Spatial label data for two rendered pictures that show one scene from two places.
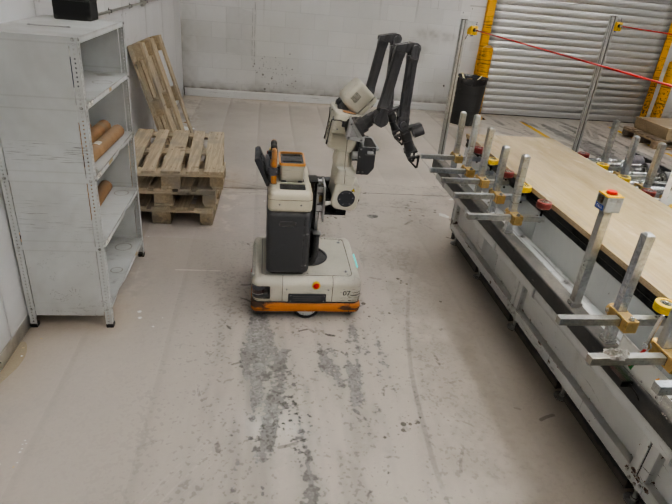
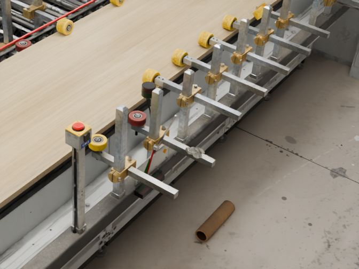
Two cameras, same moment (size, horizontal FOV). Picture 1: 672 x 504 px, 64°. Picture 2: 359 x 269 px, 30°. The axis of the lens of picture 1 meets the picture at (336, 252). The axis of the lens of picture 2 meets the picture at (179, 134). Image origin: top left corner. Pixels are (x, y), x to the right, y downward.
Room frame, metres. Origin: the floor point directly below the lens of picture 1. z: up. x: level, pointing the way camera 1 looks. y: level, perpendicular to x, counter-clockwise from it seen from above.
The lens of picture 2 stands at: (3.28, 0.42, 2.71)
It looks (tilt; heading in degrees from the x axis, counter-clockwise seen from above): 38 degrees down; 219
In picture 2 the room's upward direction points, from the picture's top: 7 degrees clockwise
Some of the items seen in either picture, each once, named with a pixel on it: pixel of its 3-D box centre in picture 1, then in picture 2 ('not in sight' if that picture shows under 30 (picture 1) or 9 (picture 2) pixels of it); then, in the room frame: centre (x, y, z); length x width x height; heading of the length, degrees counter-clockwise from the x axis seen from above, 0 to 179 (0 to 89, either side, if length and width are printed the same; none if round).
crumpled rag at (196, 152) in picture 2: (618, 352); (195, 149); (1.45, -0.95, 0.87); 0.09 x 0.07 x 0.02; 99
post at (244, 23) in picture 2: not in sight; (238, 60); (0.78, -1.26, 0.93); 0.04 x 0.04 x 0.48; 9
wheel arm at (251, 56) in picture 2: not in sight; (246, 54); (0.74, -1.25, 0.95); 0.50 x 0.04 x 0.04; 99
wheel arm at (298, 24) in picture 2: not in sight; (298, 24); (0.23, -1.26, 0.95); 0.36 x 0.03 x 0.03; 99
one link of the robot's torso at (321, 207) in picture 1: (334, 195); not in sight; (3.13, 0.04, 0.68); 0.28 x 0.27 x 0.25; 9
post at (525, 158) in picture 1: (515, 197); not in sight; (2.76, -0.94, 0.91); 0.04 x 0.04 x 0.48; 9
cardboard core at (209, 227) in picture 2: not in sight; (215, 220); (1.01, -1.08, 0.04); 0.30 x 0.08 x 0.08; 9
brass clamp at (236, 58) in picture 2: not in sight; (241, 54); (0.76, -1.26, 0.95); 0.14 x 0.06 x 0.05; 9
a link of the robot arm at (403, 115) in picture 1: (407, 87); not in sight; (2.90, -0.29, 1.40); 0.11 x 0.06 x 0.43; 9
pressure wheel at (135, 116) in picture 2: not in sight; (137, 124); (1.50, -1.27, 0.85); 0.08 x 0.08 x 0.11
